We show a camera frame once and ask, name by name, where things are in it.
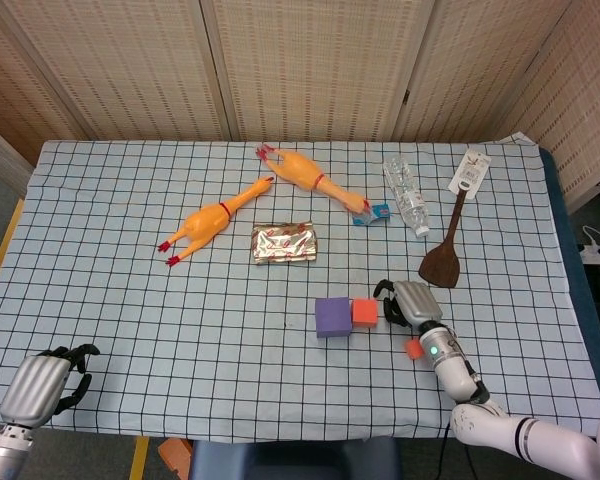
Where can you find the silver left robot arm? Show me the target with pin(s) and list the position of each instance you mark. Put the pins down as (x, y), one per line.
(5, 447)

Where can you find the small orange foam cube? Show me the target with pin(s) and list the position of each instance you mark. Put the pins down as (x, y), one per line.
(412, 351)

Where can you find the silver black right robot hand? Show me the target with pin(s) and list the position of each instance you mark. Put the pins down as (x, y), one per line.
(417, 302)

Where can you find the orange box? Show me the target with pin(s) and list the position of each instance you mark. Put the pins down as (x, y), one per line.
(176, 455)

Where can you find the gold foil packet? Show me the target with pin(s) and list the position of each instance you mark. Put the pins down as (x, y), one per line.
(285, 244)

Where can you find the black screen hinge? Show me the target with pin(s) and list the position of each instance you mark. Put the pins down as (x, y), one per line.
(406, 96)

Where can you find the large purple foam cube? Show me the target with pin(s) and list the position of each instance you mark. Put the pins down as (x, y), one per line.
(332, 317)

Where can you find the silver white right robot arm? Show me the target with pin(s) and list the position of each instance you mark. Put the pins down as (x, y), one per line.
(452, 372)

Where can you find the small blue snack packet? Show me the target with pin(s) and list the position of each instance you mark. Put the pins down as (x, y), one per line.
(380, 212)

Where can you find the clear plastic water bottle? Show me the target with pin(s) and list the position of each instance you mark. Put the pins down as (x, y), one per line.
(407, 195)

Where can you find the dark wooden spatula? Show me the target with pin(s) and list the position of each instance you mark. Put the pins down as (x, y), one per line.
(440, 265)

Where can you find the woven folding screen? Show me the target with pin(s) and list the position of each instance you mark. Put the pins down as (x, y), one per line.
(305, 65)

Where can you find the plastic-wrapped yellow rubber chicken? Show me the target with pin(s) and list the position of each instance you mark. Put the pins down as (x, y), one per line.
(300, 170)

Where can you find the bare yellow rubber chicken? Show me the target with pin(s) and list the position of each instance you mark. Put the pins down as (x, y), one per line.
(207, 222)

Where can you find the larger orange foam cube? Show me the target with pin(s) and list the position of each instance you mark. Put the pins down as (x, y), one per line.
(365, 312)

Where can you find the white paper spatula tag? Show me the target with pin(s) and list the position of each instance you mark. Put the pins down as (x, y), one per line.
(472, 170)

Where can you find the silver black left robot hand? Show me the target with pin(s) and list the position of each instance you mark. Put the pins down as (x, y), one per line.
(32, 387)

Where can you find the dark blue padded stool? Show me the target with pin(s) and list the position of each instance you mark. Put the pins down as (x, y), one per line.
(290, 460)

